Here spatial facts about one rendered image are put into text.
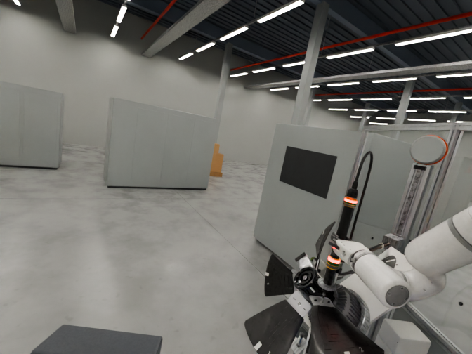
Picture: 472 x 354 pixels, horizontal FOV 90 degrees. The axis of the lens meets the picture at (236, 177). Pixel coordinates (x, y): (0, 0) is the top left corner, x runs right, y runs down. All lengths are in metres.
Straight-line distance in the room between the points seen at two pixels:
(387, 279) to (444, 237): 0.19
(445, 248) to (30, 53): 12.82
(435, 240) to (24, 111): 7.57
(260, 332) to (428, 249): 0.77
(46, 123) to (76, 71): 5.47
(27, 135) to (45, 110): 0.73
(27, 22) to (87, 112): 3.53
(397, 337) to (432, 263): 0.95
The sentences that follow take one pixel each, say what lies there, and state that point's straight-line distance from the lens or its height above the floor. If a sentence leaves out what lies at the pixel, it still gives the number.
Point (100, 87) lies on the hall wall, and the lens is 12.65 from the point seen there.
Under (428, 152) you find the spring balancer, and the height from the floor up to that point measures 1.87.
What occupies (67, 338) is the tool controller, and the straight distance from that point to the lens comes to 0.79.
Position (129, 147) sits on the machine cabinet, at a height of 1.01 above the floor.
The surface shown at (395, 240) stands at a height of 1.38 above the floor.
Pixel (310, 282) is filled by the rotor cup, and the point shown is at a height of 1.23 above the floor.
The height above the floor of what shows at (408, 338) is 0.97.
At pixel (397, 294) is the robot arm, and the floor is 1.46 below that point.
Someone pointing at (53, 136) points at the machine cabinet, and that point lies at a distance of 7.59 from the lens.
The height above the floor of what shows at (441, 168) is 1.79.
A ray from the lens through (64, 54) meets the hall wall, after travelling 12.76.
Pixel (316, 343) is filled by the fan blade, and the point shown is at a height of 1.16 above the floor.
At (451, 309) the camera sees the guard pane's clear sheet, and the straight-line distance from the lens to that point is 1.68.
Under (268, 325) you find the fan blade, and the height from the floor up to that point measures 1.01.
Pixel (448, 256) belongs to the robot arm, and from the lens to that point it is 0.68.
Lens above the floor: 1.79
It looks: 11 degrees down
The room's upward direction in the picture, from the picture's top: 11 degrees clockwise
